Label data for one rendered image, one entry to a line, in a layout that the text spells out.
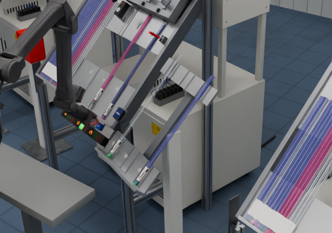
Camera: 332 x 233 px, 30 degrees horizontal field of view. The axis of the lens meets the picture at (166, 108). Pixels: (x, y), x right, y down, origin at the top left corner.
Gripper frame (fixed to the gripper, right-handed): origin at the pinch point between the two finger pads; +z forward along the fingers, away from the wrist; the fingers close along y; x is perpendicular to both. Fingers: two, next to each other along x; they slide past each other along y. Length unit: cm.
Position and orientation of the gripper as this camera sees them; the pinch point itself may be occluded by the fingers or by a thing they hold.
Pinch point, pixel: (97, 122)
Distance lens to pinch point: 278.2
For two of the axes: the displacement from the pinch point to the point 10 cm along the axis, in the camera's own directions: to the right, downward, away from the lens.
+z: 5.5, 3.7, 7.4
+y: -6.3, -4.0, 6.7
